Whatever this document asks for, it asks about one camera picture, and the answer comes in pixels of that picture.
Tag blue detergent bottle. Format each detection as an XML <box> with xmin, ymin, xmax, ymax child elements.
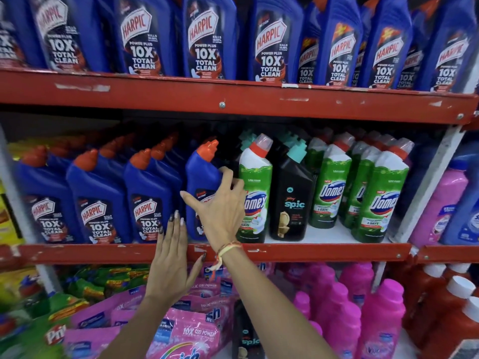
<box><xmin>441</xmin><ymin>140</ymin><xmax>479</xmax><ymax>246</ymax></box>

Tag group of red white-capped bottles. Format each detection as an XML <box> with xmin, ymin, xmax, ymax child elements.
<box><xmin>389</xmin><ymin>262</ymin><xmax>479</xmax><ymax>359</ymax></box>

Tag yellow packets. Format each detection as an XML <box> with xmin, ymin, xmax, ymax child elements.
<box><xmin>0</xmin><ymin>182</ymin><xmax>25</xmax><ymax>247</ymax></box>

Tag person's right forearm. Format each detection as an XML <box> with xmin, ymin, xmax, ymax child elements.
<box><xmin>215</xmin><ymin>246</ymin><xmax>339</xmax><ymax>359</ymax></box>

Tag group of pink bottles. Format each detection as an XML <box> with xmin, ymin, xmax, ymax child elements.
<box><xmin>279</xmin><ymin>262</ymin><xmax>407</xmax><ymax>359</ymax></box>

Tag person's left hand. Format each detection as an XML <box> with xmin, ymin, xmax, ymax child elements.
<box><xmin>146</xmin><ymin>210</ymin><xmax>207</xmax><ymax>303</ymax></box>

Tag green white cleaner bottle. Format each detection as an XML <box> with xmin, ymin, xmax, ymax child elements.
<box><xmin>237</xmin><ymin>133</ymin><xmax>274</xmax><ymax>244</ymax></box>

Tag short red shelf beam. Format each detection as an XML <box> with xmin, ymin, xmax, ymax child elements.
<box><xmin>415</xmin><ymin>244</ymin><xmax>479</xmax><ymax>264</ymax></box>

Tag group of green red-capped bottles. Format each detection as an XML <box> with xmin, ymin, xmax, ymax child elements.
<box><xmin>305</xmin><ymin>127</ymin><xmax>415</xmax><ymax>244</ymax></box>

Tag pile of pink pouches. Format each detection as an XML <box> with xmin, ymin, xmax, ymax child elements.
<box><xmin>64</xmin><ymin>262</ymin><xmax>277</xmax><ymax>359</ymax></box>

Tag row of large blue bottles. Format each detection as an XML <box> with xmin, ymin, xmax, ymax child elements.
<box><xmin>0</xmin><ymin>0</ymin><xmax>479</xmax><ymax>93</ymax></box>

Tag blue orange-capped cleaner bottle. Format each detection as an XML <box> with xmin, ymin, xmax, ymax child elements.
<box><xmin>185</xmin><ymin>139</ymin><xmax>225</xmax><ymax>241</ymax></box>

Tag person's right hand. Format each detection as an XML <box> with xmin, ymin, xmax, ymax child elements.
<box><xmin>180</xmin><ymin>166</ymin><xmax>248</xmax><ymax>253</ymax></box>

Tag green refill pouch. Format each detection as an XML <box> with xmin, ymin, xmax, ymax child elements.
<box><xmin>0</xmin><ymin>291</ymin><xmax>91</xmax><ymax>359</ymax></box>

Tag white shelf upright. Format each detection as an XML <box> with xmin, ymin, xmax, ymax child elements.
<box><xmin>371</xmin><ymin>125</ymin><xmax>466</xmax><ymax>292</ymax></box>

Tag black teal-capped cleaner bottle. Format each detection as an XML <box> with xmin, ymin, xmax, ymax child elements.
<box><xmin>269</xmin><ymin>140</ymin><xmax>316</xmax><ymax>242</ymax></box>
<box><xmin>230</xmin><ymin>130</ymin><xmax>259</xmax><ymax>172</ymax></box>
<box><xmin>276</xmin><ymin>130</ymin><xmax>302</xmax><ymax>155</ymax></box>

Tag group of blue orange-capped bottles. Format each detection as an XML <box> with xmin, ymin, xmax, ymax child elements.
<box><xmin>14</xmin><ymin>130</ymin><xmax>188</xmax><ymax>245</ymax></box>

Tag orange thread wrist band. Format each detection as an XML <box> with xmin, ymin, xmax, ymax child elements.
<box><xmin>209</xmin><ymin>241</ymin><xmax>244</xmax><ymax>281</ymax></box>

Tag red metal shelf beam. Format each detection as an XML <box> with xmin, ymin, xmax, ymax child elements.
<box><xmin>0</xmin><ymin>68</ymin><xmax>479</xmax><ymax>126</ymax></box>
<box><xmin>0</xmin><ymin>242</ymin><xmax>412</xmax><ymax>266</ymax></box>

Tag grey shelf upright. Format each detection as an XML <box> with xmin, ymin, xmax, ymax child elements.
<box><xmin>0</xmin><ymin>125</ymin><xmax>62</xmax><ymax>294</ymax></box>

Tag pile of green packets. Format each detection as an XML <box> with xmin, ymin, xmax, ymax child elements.
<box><xmin>62</xmin><ymin>265</ymin><xmax>151</xmax><ymax>304</ymax></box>

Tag person's left forearm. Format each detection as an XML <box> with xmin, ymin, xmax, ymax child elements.
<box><xmin>98</xmin><ymin>294</ymin><xmax>181</xmax><ymax>359</ymax></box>

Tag pink detergent bottle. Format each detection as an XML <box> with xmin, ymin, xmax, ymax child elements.
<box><xmin>410</xmin><ymin>159</ymin><xmax>470</xmax><ymax>248</ymax></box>

